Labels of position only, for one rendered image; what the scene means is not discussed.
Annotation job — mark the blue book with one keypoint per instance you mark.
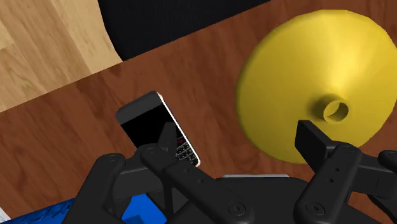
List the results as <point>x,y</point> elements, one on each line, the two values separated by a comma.
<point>46,214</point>

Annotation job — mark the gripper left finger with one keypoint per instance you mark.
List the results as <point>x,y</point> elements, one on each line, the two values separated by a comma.
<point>198,183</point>

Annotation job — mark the black chair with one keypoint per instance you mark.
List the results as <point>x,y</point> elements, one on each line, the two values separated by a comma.
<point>161,24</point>

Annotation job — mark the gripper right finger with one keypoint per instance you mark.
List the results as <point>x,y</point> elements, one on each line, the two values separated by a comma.
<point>335,167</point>

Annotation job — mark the black keypad mobile phone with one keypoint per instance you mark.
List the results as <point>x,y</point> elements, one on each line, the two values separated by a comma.
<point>144,119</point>

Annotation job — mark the yellow cone-shaped funnel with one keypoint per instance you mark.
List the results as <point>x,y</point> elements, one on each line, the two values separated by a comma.
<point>291,80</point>

